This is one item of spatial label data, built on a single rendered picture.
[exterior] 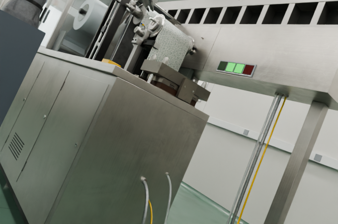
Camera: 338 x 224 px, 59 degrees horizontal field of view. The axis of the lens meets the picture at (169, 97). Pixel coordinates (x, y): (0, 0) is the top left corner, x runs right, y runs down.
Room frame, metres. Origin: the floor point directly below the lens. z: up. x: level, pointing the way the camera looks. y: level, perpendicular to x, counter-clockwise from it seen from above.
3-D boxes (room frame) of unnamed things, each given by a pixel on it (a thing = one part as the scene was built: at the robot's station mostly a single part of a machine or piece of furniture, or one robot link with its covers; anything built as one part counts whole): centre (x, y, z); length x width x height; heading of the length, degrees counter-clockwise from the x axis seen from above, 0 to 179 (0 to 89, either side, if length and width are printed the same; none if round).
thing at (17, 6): (1.25, 0.70, 0.95); 0.15 x 0.15 x 0.10
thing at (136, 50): (1.70, 0.29, 1.05); 0.06 x 0.05 x 0.31; 129
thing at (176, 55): (1.72, 0.11, 1.11); 0.23 x 0.01 x 0.18; 129
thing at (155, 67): (1.66, 0.00, 1.00); 0.40 x 0.16 x 0.06; 129
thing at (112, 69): (2.45, 0.80, 0.88); 2.52 x 0.66 x 0.04; 39
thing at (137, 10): (1.87, 0.41, 1.33); 0.06 x 0.06 x 0.06; 39
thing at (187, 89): (1.59, -0.07, 0.96); 0.10 x 0.03 x 0.11; 129
